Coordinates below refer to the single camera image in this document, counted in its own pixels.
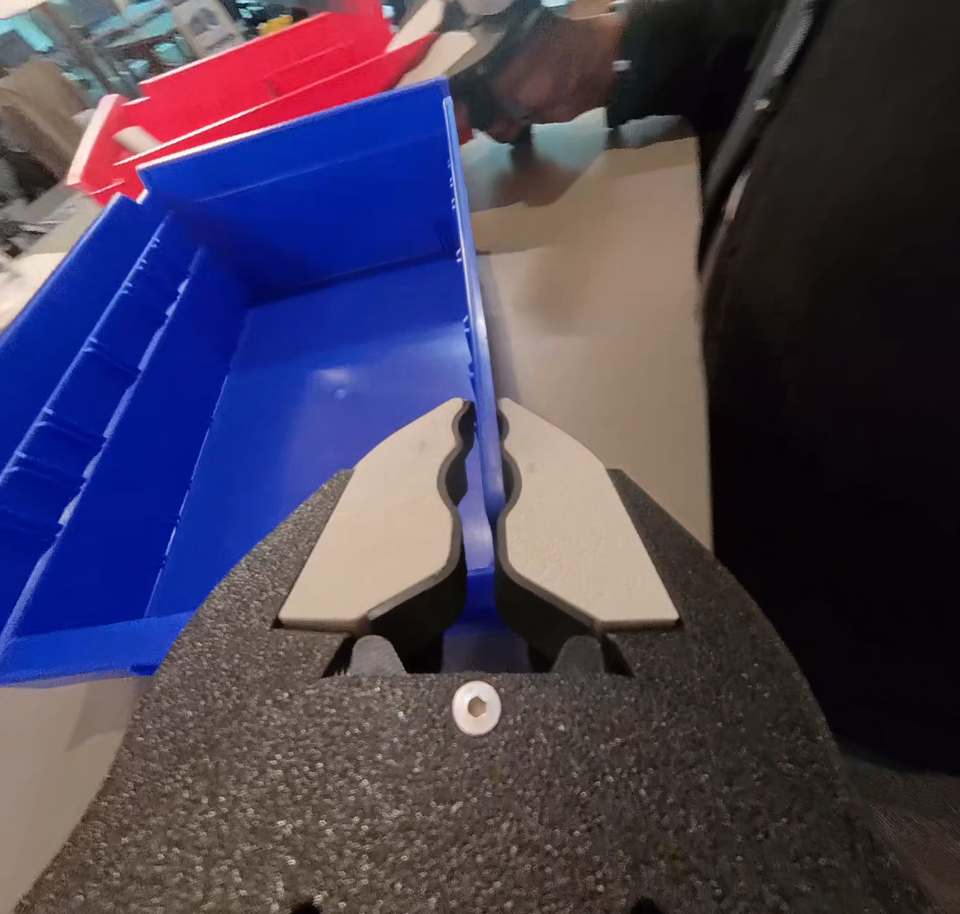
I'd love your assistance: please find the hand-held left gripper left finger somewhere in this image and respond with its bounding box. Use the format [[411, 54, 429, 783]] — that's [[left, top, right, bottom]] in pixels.
[[277, 396, 477, 629]]

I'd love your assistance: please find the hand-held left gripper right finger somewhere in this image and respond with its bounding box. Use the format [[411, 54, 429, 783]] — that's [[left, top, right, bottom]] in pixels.
[[495, 396, 681, 634]]

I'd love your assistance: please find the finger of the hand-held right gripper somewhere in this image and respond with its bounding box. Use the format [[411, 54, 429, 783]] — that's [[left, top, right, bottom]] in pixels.
[[386, 0, 451, 53], [397, 29, 481, 92]]

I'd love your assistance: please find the blue plastic storage bin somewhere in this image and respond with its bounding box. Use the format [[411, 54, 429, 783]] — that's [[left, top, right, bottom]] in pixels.
[[0, 77, 519, 686]]

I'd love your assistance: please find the person's right forearm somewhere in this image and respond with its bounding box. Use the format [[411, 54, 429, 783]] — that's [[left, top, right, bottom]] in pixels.
[[607, 0, 815, 150]]

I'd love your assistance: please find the person's right hand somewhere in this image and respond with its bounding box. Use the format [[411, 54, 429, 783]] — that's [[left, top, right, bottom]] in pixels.
[[487, 6, 639, 146]]

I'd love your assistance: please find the red plastic storage bin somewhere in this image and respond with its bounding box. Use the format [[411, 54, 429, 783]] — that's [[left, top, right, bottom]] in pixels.
[[66, 0, 474, 206]]

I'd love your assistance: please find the person's torso in black clothing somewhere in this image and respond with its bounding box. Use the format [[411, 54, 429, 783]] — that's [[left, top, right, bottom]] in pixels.
[[693, 0, 960, 773]]

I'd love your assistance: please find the person's leg in grey trousers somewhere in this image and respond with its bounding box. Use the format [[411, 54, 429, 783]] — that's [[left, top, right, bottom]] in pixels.
[[832, 734, 960, 914]]

